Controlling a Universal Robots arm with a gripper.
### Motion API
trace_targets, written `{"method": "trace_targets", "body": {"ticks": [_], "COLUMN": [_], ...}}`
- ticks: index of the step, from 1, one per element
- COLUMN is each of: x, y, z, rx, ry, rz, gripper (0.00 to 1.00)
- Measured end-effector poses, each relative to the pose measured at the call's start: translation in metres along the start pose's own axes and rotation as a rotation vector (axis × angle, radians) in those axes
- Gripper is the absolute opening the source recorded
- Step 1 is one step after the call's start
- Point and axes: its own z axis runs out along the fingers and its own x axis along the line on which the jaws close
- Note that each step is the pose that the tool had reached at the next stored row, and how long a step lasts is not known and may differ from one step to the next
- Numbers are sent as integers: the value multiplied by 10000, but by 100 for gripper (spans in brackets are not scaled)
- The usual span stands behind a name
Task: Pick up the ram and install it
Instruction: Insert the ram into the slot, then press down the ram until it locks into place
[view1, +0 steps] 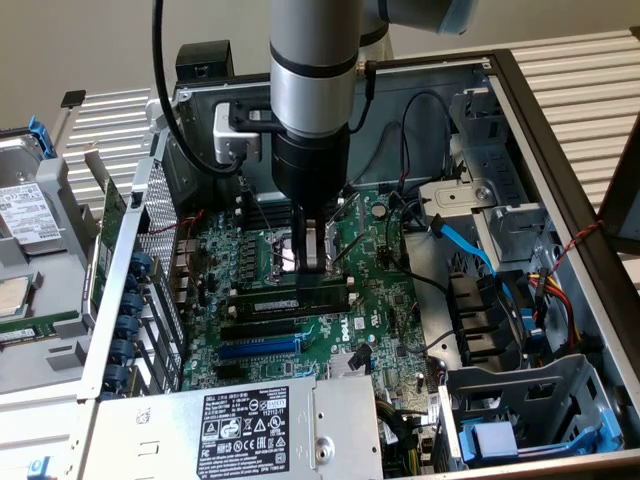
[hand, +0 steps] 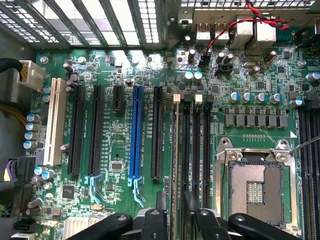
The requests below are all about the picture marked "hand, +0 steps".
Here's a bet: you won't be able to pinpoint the thin metal locking lever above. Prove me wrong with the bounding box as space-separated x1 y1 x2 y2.
219 151 230 217
289 136 320 154

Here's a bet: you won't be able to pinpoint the CPU socket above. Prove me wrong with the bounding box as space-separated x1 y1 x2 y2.
214 136 301 230

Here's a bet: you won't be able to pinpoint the silver finned heatsink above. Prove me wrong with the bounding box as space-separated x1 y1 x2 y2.
63 216 107 240

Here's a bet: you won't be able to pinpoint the long black expansion slot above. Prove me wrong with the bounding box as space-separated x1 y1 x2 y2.
150 85 164 180
66 83 84 176

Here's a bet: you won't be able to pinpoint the green motherboard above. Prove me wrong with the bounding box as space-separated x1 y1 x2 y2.
23 48 320 240

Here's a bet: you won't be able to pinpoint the black expansion slot blue latch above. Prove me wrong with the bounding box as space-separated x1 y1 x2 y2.
84 84 105 204

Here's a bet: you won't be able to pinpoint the short black expansion slot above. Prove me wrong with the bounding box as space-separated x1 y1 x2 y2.
111 84 125 113

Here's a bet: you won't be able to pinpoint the white expansion slot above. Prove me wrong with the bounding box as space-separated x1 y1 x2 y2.
43 77 69 167

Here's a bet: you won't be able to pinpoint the white power connector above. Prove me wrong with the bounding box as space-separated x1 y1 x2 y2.
16 59 46 92

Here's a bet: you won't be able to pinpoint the open metal PC case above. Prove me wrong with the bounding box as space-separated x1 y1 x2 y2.
0 0 320 55

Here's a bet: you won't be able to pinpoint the black connector purple wires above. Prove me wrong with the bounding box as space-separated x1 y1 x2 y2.
0 156 37 193

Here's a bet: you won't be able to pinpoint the yellow wire bundle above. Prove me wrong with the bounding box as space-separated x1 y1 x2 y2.
0 103 29 125

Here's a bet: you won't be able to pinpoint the red-black twisted wire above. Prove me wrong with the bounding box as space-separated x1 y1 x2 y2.
206 0 290 52

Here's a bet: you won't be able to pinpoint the black sleeved cable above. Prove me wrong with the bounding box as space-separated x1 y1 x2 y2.
0 57 24 74

